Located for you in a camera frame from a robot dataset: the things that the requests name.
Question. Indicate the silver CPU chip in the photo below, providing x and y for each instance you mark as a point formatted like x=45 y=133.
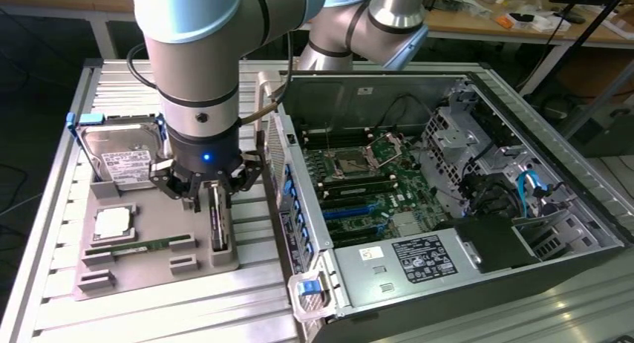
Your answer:
x=113 y=224

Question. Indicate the metal disk bay cage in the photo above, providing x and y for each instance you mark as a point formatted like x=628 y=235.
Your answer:
x=446 y=139

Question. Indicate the hard disk drive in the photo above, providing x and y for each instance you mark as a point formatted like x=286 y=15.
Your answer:
x=90 y=119

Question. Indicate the long black expansion slot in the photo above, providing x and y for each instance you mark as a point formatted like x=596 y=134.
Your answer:
x=357 y=202

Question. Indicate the dark installed RAM stick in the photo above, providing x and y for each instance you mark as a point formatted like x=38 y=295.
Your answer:
x=357 y=189

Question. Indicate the silver chipset heatsink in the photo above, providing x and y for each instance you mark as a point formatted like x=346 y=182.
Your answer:
x=406 y=224

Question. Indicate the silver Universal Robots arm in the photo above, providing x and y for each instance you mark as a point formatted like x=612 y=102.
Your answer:
x=193 y=79

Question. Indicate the black plastic shroud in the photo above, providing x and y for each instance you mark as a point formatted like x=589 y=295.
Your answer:
x=496 y=242

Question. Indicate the wooden desk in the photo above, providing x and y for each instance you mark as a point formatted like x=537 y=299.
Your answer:
x=59 y=1
x=470 y=23

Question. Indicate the blue card retention clips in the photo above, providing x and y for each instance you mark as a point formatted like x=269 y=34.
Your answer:
x=293 y=194

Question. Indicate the green RAM stick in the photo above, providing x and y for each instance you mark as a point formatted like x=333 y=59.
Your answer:
x=149 y=244

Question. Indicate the black RAM slot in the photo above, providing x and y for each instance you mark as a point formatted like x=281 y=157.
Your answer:
x=342 y=146
x=342 y=131
x=342 y=141
x=342 y=136

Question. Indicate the CPU socket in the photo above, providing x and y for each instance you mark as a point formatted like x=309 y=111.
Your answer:
x=352 y=165

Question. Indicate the thin socket locking lever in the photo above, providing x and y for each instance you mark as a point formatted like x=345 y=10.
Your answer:
x=328 y=139

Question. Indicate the blue expansion slot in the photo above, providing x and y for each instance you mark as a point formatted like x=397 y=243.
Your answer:
x=346 y=212

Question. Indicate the grey parts rack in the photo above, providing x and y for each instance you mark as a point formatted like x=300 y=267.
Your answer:
x=149 y=263

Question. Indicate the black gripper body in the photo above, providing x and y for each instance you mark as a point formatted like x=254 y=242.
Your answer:
x=203 y=150

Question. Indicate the grey power supply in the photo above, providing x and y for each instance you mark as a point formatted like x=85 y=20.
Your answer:
x=366 y=283

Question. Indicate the blue case latch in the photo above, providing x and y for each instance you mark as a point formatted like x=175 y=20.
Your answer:
x=310 y=288

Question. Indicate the green motherboard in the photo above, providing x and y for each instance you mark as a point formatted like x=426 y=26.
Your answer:
x=421 y=205

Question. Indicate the open black PC case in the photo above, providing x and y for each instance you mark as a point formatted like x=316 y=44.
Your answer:
x=397 y=88

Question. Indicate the metal socket cover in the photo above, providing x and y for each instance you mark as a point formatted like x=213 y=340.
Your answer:
x=386 y=150

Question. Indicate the silver hard disk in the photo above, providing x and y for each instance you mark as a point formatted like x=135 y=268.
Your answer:
x=114 y=146

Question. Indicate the Nvidia GPU card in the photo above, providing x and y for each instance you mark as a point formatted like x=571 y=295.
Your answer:
x=218 y=224

